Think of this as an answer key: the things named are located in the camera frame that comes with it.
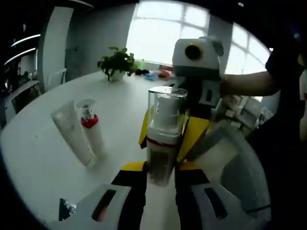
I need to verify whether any green black skincare sachet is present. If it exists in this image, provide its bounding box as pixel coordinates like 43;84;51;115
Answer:
59;198;78;221

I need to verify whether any tall white skincare tube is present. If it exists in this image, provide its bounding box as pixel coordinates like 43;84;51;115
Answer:
50;100;96;168

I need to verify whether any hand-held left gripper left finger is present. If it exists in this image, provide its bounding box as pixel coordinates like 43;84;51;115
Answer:
74;161;148;230

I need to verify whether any potted green plant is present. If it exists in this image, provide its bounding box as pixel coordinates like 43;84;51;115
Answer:
97;46;139;82

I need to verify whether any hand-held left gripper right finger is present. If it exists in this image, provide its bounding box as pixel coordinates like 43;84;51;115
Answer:
175;162;250;230

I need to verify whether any clear cap skincare bottle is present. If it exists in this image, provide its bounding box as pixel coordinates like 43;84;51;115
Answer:
146;86;188;186

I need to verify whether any person's right hand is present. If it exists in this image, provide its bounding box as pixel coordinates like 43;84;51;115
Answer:
220;73;240;96

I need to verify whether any red collar pump skincare bottle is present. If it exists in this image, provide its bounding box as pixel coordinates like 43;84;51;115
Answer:
76;98;108;159

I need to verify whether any grey white office chair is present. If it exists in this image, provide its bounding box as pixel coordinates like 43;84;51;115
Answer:
199;121;273;218

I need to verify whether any white office desk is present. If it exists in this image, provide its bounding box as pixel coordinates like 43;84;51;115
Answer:
4;80;41;115

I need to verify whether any black cable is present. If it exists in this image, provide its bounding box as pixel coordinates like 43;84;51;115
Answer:
246;203;273;214

